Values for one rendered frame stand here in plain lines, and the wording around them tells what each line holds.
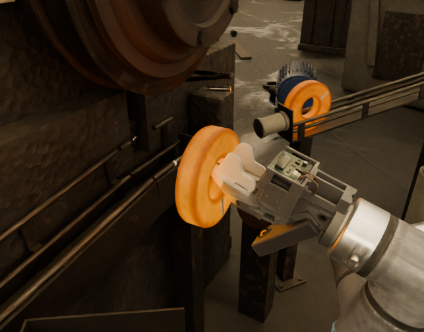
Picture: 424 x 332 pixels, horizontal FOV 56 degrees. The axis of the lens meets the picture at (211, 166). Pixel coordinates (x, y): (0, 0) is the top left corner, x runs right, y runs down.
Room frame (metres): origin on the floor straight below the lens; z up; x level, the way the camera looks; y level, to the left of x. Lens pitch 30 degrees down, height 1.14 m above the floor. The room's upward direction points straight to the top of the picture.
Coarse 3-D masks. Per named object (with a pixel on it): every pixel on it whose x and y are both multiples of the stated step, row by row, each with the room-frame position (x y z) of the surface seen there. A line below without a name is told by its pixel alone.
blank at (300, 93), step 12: (300, 84) 1.12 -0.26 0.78; (312, 84) 1.11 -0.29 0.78; (288, 96) 1.10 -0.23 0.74; (300, 96) 1.09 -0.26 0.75; (312, 96) 1.11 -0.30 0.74; (324, 96) 1.13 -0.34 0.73; (300, 108) 1.09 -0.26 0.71; (312, 108) 1.15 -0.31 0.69; (324, 108) 1.13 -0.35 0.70; (300, 120) 1.10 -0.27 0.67
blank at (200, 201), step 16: (208, 128) 0.53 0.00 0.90; (224, 128) 0.53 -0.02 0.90; (192, 144) 0.49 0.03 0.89; (208, 144) 0.49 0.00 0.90; (224, 144) 0.53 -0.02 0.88; (192, 160) 0.47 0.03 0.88; (208, 160) 0.48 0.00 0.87; (192, 176) 0.46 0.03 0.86; (208, 176) 0.48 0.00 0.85; (176, 192) 0.46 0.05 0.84; (192, 192) 0.45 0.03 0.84; (208, 192) 0.48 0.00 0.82; (192, 208) 0.45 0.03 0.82; (208, 208) 0.48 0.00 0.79; (224, 208) 0.52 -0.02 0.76; (208, 224) 0.48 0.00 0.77
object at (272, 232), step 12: (264, 228) 0.48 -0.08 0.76; (276, 228) 0.46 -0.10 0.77; (288, 228) 0.44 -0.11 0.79; (300, 228) 0.42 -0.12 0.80; (312, 228) 0.42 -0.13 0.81; (264, 240) 0.45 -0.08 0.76; (276, 240) 0.44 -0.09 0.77; (288, 240) 0.43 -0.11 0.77; (300, 240) 0.42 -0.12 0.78; (264, 252) 0.45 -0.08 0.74
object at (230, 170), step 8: (224, 160) 0.49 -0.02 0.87; (232, 160) 0.48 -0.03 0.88; (240, 160) 0.47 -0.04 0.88; (216, 168) 0.50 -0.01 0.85; (224, 168) 0.49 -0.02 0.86; (232, 168) 0.48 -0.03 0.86; (240, 168) 0.47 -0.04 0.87; (216, 176) 0.49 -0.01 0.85; (224, 176) 0.48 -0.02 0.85; (232, 176) 0.48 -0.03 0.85; (240, 176) 0.47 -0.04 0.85; (248, 176) 0.47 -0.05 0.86; (232, 184) 0.47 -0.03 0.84; (240, 184) 0.47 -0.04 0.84; (248, 184) 0.46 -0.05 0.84; (256, 184) 0.46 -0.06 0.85; (248, 192) 0.46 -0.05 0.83
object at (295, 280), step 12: (300, 144) 1.09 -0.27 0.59; (300, 156) 1.09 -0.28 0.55; (420, 156) 1.41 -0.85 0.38; (408, 204) 1.40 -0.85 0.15; (288, 252) 1.09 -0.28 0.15; (288, 264) 1.10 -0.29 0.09; (276, 276) 1.12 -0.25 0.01; (288, 276) 1.10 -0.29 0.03; (300, 276) 1.12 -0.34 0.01; (276, 288) 1.06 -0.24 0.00; (288, 288) 1.06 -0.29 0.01
